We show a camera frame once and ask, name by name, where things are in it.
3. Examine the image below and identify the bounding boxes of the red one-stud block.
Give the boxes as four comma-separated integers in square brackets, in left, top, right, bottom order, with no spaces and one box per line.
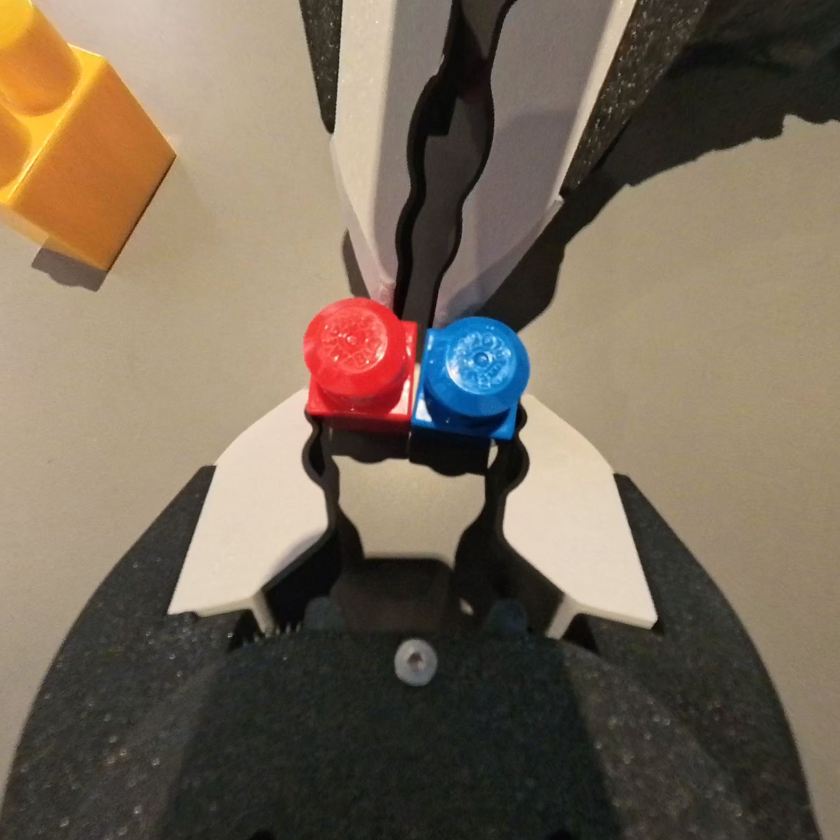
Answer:
[303,297,419,434]

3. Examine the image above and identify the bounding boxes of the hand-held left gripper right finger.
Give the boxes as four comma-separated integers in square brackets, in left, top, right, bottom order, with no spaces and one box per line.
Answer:
[453,394,658,639]

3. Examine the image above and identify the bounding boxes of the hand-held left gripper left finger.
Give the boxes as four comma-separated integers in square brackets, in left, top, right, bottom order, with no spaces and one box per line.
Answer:
[168,392,362,632]

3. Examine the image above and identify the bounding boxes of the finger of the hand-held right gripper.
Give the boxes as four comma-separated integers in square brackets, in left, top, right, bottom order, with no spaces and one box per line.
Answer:
[430,0,639,315]
[328,0,462,304]

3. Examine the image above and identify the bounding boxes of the blue one-stud block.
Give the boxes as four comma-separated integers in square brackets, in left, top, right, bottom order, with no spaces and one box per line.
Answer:
[410,316,530,442]

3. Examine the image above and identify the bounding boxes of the yellow two-stud block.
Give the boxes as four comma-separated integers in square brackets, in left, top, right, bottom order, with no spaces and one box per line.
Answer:
[0,0,178,271]

